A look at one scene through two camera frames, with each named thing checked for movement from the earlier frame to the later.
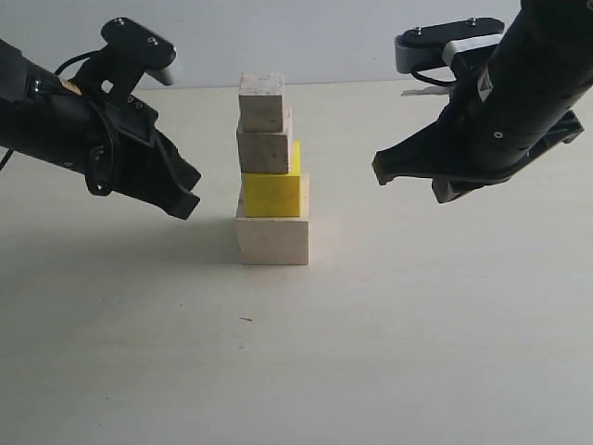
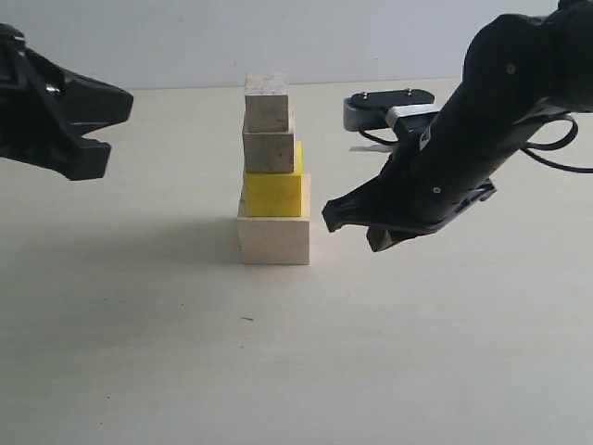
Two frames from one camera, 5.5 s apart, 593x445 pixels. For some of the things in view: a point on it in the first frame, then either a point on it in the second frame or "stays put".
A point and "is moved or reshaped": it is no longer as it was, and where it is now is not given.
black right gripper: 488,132 → 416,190
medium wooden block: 267,152 is moved or reshaped
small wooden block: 260,98 is moved or reshaped
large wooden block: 274,240 stays put
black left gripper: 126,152 → 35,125
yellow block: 274,195 stays put
